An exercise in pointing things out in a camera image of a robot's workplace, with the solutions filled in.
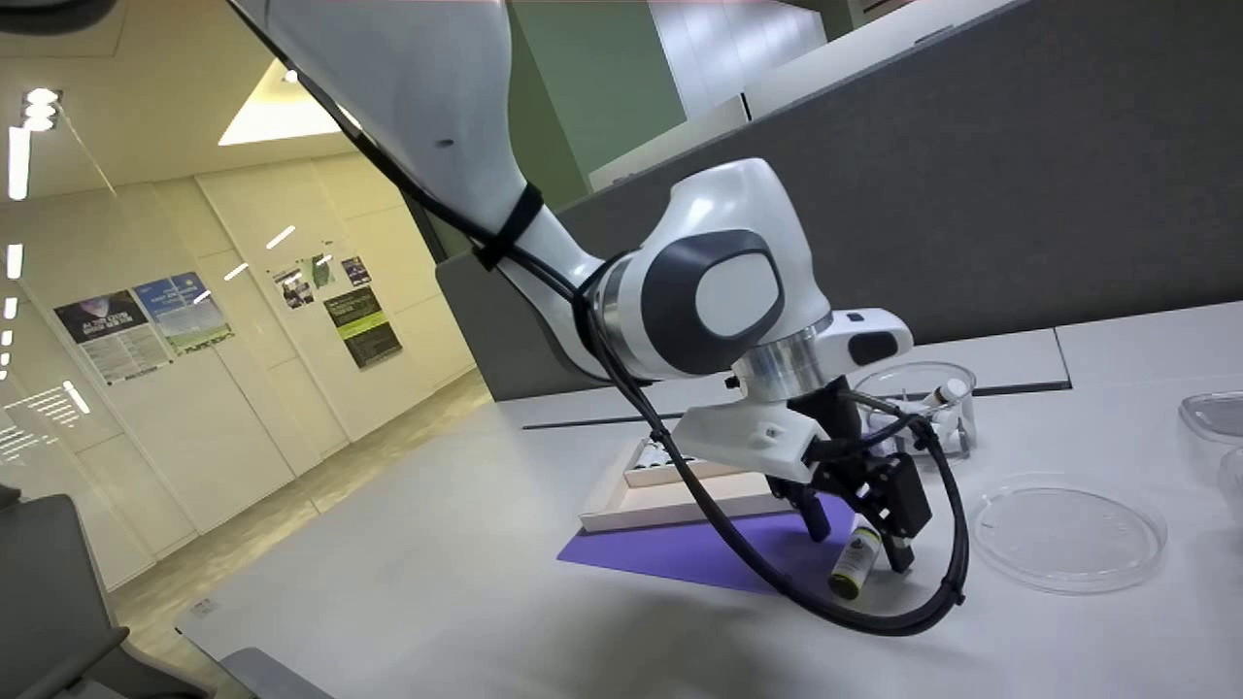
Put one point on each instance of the wooden block board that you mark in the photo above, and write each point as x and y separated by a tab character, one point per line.
662	515

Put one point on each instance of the purple paper mat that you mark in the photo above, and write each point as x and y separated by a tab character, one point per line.
673	548

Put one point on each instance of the large clear petri dish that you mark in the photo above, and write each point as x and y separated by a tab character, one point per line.
1070	538

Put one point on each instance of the dark green wall poster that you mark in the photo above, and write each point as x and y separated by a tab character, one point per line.
364	327

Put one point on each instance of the dark gray chair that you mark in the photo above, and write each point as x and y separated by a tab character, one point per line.
51	594

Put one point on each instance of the long gray partition panel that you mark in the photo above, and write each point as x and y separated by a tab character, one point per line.
974	197

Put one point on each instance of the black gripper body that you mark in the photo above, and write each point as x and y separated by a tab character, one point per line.
888	487

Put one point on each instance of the square ceiling light panel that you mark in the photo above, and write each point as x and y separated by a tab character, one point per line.
276	114

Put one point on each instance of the small wall photo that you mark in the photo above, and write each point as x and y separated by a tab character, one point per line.
297	290
319	271
354	271

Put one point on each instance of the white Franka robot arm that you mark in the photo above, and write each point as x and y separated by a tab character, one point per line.
415	104

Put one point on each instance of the clear glass bowl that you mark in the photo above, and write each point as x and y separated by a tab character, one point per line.
905	378

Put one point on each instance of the dark-topped wall poster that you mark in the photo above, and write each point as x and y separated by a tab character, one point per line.
101	316

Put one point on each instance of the blue-topped wall poster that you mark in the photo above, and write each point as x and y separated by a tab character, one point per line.
179	308

